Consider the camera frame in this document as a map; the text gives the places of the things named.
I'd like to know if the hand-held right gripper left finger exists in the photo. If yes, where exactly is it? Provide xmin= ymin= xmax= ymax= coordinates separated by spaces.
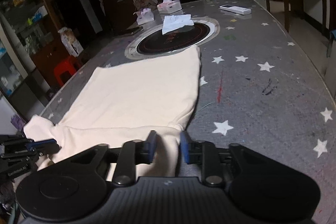
xmin=69 ymin=130 xmax=158 ymax=186

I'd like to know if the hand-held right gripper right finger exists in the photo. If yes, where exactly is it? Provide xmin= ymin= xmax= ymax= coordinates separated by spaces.
xmin=180 ymin=131 xmax=265 ymax=186

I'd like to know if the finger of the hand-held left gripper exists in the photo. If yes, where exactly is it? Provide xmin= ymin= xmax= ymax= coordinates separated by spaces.
xmin=0 ymin=147 xmax=60 ymax=161
xmin=0 ymin=135 xmax=60 ymax=148

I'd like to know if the cream garment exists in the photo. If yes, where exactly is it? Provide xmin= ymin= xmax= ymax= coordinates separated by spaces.
xmin=23 ymin=46 xmax=202 ymax=177

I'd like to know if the purple gift bag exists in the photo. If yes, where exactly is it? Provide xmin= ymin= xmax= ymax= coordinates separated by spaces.
xmin=10 ymin=114 xmax=27 ymax=132

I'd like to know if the red plastic stool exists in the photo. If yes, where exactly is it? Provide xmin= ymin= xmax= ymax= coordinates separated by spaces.
xmin=54 ymin=55 xmax=84 ymax=86

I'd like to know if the printed paper bag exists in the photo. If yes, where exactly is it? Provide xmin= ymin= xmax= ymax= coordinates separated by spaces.
xmin=58 ymin=27 xmax=84 ymax=57

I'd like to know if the round black induction cooktop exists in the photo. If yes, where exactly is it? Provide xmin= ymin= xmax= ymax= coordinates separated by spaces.
xmin=125 ymin=17 xmax=220 ymax=60

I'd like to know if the smartphone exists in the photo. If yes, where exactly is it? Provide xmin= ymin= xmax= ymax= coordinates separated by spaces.
xmin=115 ymin=26 xmax=143 ymax=36

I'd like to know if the white tissue paper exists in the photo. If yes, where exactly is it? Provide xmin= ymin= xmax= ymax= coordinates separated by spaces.
xmin=162 ymin=14 xmax=195 ymax=35

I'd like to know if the white pink tissue box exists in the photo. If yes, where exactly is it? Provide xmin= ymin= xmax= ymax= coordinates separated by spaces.
xmin=157 ymin=0 xmax=182 ymax=14

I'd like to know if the pink patterned fan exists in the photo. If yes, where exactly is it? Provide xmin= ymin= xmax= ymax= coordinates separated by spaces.
xmin=134 ymin=0 xmax=158 ymax=12

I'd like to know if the white remote control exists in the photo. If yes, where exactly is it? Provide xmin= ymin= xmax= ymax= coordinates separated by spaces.
xmin=219 ymin=4 xmax=252 ymax=15

